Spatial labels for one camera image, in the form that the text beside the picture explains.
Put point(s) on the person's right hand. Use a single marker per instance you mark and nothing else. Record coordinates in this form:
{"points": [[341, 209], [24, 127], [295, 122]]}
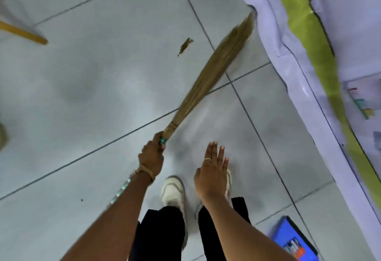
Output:
{"points": [[212, 179]]}

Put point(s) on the person's white left shoe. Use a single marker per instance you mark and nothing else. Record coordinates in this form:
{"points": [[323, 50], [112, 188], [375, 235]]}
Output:
{"points": [[173, 190]]}

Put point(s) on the person's right middle finger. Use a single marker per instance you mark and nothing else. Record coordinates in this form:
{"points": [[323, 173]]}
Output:
{"points": [[214, 154]]}

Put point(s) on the black trousers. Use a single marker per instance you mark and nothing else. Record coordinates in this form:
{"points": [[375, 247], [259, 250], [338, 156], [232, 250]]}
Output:
{"points": [[160, 234]]}

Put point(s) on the brown dirt pile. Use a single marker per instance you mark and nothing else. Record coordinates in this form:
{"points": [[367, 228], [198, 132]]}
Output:
{"points": [[184, 46]]}

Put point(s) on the blue notebook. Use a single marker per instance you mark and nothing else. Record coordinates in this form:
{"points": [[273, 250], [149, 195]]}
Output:
{"points": [[290, 237]]}

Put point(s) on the person's left fingers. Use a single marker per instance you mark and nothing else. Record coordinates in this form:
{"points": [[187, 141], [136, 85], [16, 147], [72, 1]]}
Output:
{"points": [[155, 142]]}

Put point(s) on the person's right little finger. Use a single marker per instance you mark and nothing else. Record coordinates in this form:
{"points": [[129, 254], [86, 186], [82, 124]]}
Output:
{"points": [[226, 165]]}

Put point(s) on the person's white right shoe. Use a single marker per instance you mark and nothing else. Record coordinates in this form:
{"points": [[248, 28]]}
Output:
{"points": [[229, 180]]}

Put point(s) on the person's left hand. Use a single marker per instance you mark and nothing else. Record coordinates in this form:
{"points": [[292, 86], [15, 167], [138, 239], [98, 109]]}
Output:
{"points": [[150, 159]]}

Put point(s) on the white and green printed banner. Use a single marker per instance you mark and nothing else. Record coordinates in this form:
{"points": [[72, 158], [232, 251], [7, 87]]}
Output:
{"points": [[342, 61]]}

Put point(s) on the yellow wooden stick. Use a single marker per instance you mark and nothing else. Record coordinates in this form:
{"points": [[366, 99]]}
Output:
{"points": [[22, 33]]}

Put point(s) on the person's right forearm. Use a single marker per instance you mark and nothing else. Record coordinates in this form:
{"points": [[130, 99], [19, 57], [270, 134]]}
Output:
{"points": [[238, 234]]}

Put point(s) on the person's white shoe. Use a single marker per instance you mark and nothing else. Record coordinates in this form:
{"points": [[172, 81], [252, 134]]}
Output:
{"points": [[173, 190], [229, 180]]}

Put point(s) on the person's left forearm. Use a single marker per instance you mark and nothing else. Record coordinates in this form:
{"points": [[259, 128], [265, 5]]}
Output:
{"points": [[119, 228]]}

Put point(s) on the person's right thumb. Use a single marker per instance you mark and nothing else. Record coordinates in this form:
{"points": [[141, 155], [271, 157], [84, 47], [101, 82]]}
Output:
{"points": [[198, 179]]}

